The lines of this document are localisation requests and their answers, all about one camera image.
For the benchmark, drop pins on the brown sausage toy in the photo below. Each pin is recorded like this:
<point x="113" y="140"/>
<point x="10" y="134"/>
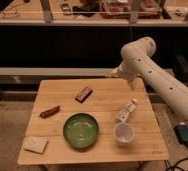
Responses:
<point x="49" y="112"/>

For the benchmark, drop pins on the white ceramic cup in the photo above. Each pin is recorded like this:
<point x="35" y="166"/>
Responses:
<point x="123" y="134"/>

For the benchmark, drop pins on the black power adapter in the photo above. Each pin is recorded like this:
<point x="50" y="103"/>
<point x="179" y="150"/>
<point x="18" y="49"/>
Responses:
<point x="181" y="132"/>

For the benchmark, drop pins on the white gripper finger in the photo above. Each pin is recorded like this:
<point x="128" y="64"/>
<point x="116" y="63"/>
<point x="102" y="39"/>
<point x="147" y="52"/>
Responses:
<point x="133" y="84"/>
<point x="110" y="75"/>

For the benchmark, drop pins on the wooden table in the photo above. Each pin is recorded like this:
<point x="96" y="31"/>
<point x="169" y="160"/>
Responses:
<point x="107" y="98"/>

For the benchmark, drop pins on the red tray on shelf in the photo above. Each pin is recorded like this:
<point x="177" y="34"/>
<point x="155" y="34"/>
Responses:
<point x="122" y="8"/>

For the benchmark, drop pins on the green ceramic bowl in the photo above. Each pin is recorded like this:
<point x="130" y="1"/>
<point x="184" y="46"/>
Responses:
<point x="81" y="130"/>

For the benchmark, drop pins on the white tube bottle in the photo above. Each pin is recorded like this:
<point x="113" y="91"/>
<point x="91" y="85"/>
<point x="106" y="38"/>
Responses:
<point x="126" y="110"/>

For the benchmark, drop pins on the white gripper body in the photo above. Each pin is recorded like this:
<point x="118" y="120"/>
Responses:
<point x="125" y="73"/>

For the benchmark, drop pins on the black device on shelf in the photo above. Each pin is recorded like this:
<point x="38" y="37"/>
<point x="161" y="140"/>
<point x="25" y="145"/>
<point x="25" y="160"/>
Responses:
<point x="87" y="10"/>

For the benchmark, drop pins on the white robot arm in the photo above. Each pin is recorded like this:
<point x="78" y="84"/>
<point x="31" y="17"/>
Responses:
<point x="136" y="61"/>

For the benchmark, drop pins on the brown rectangular eraser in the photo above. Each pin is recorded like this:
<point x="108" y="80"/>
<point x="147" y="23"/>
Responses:
<point x="83" y="94"/>

